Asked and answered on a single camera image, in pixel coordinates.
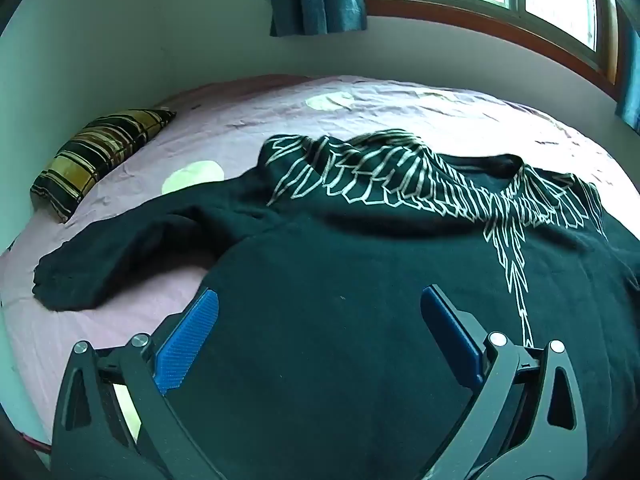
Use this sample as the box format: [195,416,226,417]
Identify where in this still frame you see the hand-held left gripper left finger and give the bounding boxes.
[50,287,223,480]

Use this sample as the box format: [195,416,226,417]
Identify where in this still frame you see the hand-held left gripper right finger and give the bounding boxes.
[421,285,591,480]

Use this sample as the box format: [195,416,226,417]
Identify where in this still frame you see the black sweater white feather print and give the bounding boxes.
[32,129,640,480]

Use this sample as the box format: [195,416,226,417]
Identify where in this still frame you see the striped yellow black pillow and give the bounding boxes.
[30,108,177,222]

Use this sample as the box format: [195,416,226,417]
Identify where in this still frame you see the pink bed sheet green dots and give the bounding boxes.
[0,74,640,456]

